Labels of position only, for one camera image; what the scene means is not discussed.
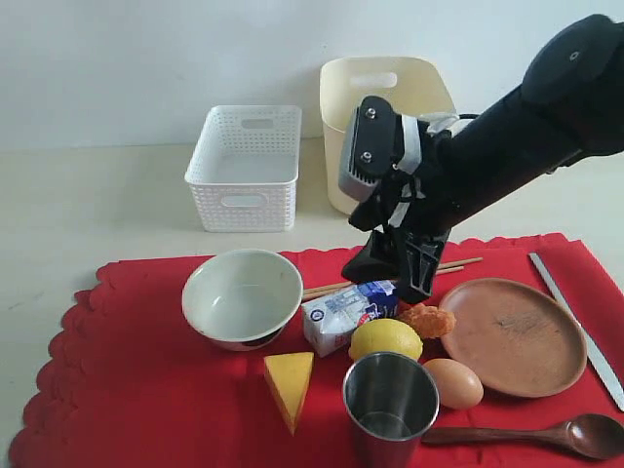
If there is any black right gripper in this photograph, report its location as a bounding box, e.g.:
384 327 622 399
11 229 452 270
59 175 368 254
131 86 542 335
341 114 468 299

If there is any fried chicken nugget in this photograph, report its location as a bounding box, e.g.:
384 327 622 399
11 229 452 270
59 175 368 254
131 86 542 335
398 303 456 339

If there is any yellow lemon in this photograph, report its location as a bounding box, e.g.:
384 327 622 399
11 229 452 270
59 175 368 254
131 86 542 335
348 319 423 361

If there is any blue white milk carton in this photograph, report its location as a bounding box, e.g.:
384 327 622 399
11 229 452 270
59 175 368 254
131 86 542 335
302 280 399 358

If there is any brown egg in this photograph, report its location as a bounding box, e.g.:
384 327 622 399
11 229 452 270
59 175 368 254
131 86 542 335
424 358 484 410

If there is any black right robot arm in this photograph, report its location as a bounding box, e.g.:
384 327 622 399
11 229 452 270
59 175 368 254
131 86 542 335
338 14 623 304

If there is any upper wooden chopstick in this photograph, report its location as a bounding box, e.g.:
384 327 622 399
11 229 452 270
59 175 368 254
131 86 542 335
302 256 484 296

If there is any wooden chopstick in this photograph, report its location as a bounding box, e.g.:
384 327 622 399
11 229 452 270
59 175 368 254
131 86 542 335
302 256 484 296
301 263 464 301

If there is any lower wooden chopstick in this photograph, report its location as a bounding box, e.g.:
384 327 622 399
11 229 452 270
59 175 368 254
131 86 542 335
301 263 464 301

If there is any stainless steel cup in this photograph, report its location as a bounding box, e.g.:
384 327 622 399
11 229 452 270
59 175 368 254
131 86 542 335
342 352 440 467

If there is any brown wooden plate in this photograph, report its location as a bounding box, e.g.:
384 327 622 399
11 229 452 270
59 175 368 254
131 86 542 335
439 278 587 399

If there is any yellow cheese wedge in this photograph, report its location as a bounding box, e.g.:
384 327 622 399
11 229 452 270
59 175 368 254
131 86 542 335
263 352 314 435

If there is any white ceramic bowl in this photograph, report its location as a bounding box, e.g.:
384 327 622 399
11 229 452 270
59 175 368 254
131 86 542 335
181 249 303 351

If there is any cream plastic bin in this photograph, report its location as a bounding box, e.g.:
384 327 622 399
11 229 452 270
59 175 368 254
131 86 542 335
320 57 456 215

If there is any white perforated plastic basket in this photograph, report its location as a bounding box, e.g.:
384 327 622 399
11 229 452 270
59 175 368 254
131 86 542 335
184 105 302 232

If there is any silver table knife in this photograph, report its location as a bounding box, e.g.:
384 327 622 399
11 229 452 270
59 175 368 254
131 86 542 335
527 252 624 411

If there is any dark wooden spoon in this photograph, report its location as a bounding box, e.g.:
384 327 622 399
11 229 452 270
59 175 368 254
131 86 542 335
421 413 623 460

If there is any red scalloped placemat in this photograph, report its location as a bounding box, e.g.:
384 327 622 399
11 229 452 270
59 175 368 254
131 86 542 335
9 233 623 467

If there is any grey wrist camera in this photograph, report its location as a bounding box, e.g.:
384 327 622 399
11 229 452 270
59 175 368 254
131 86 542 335
338 96 402 203

